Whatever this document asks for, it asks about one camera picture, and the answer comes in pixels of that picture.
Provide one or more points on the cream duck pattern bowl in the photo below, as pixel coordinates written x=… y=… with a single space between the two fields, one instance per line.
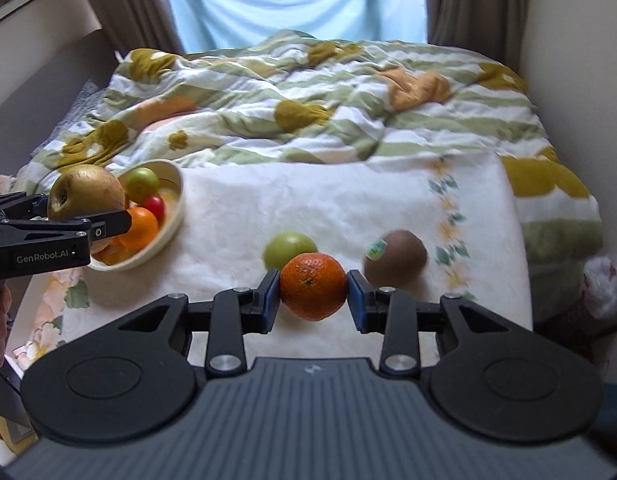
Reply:
x=172 y=190

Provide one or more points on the light blue window cloth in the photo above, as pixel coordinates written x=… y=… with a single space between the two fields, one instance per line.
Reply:
x=216 y=24

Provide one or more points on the white floral tablecloth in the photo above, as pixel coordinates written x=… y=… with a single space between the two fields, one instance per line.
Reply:
x=460 y=206

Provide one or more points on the yellow brown pear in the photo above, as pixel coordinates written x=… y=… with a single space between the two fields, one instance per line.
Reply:
x=83 y=190

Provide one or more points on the white plastic bag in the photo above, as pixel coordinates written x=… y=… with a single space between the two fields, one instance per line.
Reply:
x=600 y=287

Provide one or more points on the grey bed headboard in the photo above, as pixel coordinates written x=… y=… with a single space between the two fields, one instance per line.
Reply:
x=29 y=115

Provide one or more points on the green apple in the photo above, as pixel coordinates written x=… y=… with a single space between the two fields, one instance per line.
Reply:
x=140 y=184
x=285 y=246

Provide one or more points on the brown kiwi with sticker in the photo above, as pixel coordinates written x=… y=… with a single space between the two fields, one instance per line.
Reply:
x=396 y=259

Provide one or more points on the small orange mandarin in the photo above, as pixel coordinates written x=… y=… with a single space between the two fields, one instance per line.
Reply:
x=313 y=286

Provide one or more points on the brown right curtain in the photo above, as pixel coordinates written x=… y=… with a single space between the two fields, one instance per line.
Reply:
x=493 y=28

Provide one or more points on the brown left curtain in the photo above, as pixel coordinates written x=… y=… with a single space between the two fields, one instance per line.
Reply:
x=134 y=24

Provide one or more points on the green apple in bowl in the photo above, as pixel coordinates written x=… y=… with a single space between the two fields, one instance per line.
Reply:
x=140 y=184

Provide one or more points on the red cherry tomato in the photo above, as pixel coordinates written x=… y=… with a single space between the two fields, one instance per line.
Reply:
x=155 y=204

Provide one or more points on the grey patterned pillow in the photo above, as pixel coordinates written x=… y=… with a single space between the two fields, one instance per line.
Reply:
x=87 y=99

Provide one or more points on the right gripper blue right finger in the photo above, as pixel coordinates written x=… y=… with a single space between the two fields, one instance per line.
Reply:
x=391 y=312

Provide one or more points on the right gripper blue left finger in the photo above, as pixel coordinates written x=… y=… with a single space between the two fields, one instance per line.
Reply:
x=237 y=312

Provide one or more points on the green striped floral blanket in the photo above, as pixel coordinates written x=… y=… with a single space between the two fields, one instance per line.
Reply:
x=296 y=98

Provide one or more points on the large orange in bowl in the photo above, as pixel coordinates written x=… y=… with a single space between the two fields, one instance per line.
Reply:
x=144 y=229

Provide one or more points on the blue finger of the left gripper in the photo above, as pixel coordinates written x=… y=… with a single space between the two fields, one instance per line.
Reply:
x=108 y=224
x=28 y=207

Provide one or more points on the brown curtain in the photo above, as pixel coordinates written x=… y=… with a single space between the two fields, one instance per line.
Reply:
x=493 y=28
x=134 y=24

